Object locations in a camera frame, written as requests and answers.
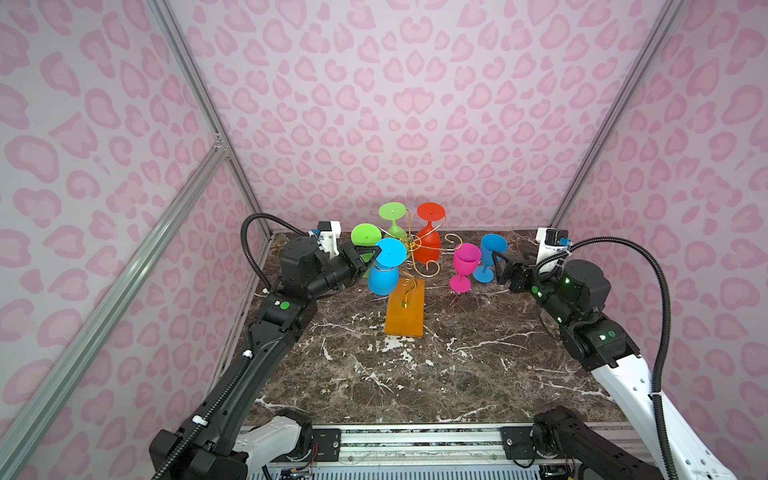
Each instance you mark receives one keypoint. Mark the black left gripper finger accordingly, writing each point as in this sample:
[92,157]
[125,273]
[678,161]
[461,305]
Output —
[366,248]
[369,257]

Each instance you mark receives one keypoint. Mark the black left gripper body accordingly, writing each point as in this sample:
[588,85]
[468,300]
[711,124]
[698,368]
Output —
[349,262]

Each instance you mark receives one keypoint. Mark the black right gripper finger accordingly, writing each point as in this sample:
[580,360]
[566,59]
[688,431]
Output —
[526,259]
[501,264]

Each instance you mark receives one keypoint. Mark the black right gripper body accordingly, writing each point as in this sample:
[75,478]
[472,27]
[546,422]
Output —
[528,282]

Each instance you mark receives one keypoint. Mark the green wine glass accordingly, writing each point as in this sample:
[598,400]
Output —
[366,234]
[394,212]

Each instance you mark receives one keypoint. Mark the blue front wine glass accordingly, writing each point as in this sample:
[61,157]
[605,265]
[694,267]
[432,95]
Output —
[384,275]

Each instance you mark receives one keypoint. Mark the blue wine glass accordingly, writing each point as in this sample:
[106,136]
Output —
[490,243]
[384,275]

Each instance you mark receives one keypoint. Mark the magenta wine glass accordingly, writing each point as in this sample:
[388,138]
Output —
[465,260]

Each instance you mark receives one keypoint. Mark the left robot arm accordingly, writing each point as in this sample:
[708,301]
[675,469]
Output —
[258,360]

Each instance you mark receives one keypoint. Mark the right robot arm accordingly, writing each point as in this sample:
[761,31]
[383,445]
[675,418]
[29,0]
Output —
[573,293]

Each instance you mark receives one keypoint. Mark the orange wooden rack base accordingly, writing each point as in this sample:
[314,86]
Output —
[405,312]

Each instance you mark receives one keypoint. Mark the red wine glass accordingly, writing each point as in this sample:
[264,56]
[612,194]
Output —
[428,244]

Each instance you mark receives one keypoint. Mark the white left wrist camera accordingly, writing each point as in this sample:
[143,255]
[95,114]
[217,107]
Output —
[327,234]

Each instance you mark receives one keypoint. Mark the gold wire glass rack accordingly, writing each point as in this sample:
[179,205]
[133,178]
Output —
[450,242]

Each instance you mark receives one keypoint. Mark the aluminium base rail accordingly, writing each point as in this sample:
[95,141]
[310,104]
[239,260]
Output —
[445,451]

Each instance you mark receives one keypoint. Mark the aluminium frame post right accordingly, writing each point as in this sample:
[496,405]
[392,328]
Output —
[662,28]

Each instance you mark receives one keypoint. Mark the aluminium frame post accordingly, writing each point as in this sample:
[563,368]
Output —
[662,28]
[166,21]

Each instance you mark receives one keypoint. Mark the aluminium frame post left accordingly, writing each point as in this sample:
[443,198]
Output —
[166,21]

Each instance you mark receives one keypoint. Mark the aluminium diagonal frame bar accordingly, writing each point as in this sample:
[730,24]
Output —
[38,414]

